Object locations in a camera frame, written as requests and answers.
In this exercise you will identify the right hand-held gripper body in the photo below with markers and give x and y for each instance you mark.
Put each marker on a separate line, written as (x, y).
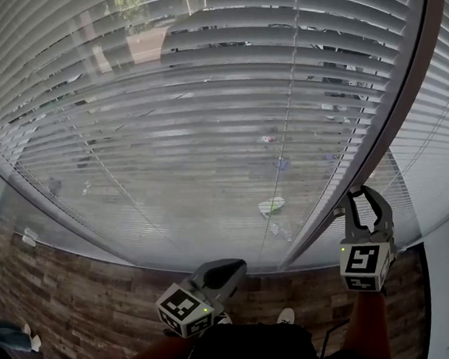
(363, 265)

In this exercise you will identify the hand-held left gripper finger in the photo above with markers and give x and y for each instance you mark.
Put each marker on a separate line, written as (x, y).
(230, 288)
(204, 274)

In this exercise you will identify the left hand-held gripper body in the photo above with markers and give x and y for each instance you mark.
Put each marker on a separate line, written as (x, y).
(183, 312)

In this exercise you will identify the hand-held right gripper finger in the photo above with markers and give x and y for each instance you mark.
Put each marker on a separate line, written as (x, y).
(351, 221)
(385, 220)

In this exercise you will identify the person's right forearm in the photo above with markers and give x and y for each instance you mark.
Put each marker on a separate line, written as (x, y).
(367, 328)

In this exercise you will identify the person's left forearm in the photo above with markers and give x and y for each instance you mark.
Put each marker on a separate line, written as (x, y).
(158, 356)

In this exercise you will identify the person's left white shoe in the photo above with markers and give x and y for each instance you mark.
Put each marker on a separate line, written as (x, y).
(224, 318)

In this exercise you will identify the person's white shoe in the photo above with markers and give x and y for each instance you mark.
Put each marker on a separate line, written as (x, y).
(286, 316)
(224, 318)

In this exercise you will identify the person's right white shoe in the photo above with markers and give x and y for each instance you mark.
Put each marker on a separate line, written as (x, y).
(286, 316)

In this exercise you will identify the person's black clothing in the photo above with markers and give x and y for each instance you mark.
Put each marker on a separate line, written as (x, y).
(256, 353)

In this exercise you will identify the red white floor object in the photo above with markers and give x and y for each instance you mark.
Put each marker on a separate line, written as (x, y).
(266, 139)

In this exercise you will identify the white door floor fitting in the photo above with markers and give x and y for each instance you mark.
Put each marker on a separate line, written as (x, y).
(30, 236)

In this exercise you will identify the wooden planter with plants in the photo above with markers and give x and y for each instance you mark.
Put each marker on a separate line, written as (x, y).
(146, 47)

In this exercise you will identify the grey metal window post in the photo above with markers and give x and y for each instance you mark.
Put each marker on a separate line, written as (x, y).
(400, 112)

